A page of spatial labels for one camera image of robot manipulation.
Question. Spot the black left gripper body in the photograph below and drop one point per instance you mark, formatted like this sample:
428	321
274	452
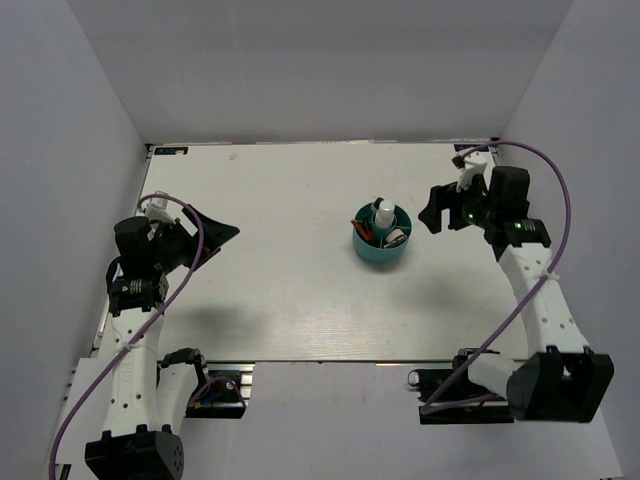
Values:
177	246

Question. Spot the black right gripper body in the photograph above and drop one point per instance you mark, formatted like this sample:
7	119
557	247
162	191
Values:
471	207

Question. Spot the round beige eyeshadow compact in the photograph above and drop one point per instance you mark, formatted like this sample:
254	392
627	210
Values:
394	238

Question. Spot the red lip gloss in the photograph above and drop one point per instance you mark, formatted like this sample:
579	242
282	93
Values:
364	233

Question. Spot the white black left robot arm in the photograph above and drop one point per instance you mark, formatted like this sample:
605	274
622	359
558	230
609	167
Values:
150	392

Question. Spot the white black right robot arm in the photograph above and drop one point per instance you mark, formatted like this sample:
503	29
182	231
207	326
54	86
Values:
537	360

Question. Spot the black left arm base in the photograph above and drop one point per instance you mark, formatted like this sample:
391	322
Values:
224	399

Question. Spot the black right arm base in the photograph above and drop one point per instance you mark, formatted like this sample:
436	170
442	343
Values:
426	381

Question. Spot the teal round organizer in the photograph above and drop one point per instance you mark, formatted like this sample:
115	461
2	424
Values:
375	253

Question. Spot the dark table logo sticker left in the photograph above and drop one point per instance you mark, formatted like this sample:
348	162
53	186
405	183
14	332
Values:
170	151

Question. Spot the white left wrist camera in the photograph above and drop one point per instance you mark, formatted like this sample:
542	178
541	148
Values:
156	209

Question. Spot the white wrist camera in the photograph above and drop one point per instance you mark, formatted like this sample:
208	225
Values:
469	164
156	209

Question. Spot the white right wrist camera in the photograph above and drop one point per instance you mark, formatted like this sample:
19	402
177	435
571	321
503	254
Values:
469	164

